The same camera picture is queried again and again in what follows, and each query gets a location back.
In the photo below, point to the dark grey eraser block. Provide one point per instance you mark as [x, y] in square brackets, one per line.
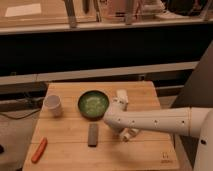
[93, 133]

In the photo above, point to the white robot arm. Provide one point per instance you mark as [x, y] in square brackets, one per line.
[194, 122]

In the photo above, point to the white sponge block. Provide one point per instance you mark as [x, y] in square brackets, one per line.
[122, 94]

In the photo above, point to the green bowl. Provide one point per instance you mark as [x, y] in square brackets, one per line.
[93, 104]

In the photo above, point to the white plastic bottle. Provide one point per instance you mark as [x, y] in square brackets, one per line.
[128, 133]

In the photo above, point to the white paper cup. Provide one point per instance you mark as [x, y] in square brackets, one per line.
[53, 104]

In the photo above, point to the orange carrot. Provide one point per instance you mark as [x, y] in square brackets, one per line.
[39, 151]

